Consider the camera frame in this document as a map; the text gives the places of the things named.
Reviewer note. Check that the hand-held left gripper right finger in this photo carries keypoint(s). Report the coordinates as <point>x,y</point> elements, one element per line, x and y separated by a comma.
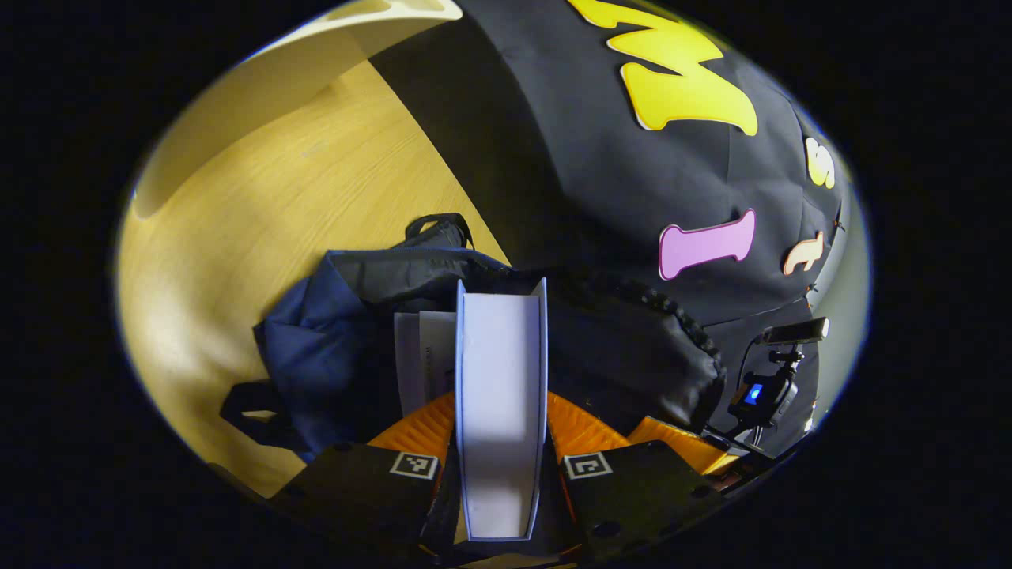
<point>632,498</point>

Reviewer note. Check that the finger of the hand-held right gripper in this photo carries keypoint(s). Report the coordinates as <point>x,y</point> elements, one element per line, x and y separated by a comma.
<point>684,446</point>

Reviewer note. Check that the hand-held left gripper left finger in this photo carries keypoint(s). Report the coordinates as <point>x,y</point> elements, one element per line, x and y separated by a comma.
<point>356,494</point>

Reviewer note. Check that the blue schoolbag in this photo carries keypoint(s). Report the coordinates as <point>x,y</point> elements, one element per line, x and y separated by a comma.
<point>316,348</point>

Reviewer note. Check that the white cover book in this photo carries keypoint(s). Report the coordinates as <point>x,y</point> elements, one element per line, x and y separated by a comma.
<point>435,356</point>

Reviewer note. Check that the grey cover book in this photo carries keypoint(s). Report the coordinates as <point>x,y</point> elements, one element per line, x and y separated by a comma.
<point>500,379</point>

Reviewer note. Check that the white plastic bookshelf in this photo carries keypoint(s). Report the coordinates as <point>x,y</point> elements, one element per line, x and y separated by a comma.
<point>261,79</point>

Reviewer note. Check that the black backdrop cloth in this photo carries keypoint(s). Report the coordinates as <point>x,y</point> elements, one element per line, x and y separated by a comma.
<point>569,158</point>

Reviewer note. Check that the black camera on stand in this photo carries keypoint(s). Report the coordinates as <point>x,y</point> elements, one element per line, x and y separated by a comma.
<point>759,395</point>

